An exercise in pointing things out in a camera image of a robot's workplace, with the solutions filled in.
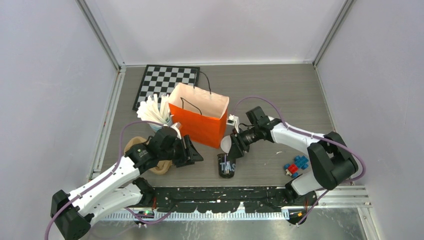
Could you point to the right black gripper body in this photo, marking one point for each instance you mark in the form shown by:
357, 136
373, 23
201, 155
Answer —
249, 136

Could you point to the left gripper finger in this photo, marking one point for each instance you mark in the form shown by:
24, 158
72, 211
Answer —
190, 157
188, 145

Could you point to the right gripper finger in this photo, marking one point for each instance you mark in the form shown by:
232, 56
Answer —
236, 139
238, 150

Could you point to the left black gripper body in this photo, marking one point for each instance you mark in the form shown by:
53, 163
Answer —
179, 152

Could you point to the white sip lid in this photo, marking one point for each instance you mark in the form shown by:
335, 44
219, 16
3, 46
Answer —
226, 144

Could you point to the orange paper bag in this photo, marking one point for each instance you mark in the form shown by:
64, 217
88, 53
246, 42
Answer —
201, 113

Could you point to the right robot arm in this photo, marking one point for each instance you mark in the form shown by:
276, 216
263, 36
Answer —
330, 161

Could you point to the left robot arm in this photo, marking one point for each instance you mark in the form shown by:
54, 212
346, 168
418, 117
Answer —
75, 212

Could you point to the light blue cup holder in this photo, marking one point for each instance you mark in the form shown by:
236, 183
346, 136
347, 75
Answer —
158, 125

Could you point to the red blue toy blocks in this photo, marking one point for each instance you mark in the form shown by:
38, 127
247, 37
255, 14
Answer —
300, 162

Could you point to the black white chessboard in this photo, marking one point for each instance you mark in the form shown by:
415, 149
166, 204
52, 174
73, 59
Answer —
162, 79

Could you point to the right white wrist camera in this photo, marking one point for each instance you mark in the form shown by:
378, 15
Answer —
234, 121

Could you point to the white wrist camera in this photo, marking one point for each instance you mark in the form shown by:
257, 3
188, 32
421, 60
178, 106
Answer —
234, 121
176, 126

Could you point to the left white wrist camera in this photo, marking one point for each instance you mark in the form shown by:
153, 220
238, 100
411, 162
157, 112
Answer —
176, 126

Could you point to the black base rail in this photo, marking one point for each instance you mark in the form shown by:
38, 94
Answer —
254, 199

